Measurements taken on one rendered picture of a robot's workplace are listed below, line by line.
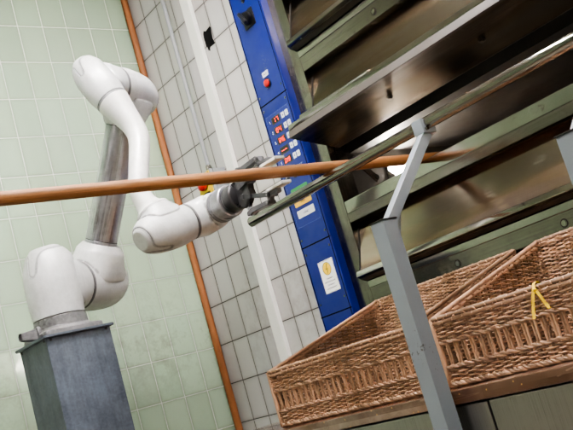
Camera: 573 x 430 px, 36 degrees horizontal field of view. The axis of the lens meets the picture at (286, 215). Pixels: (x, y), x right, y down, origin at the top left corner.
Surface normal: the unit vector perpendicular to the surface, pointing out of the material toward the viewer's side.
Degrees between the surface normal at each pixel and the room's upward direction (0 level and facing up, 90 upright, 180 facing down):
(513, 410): 90
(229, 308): 90
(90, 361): 90
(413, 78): 168
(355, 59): 70
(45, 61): 90
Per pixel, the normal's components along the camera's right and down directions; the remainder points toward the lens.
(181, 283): 0.57, -0.32
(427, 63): 0.11, 0.94
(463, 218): -0.82, -0.22
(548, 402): -0.77, 0.10
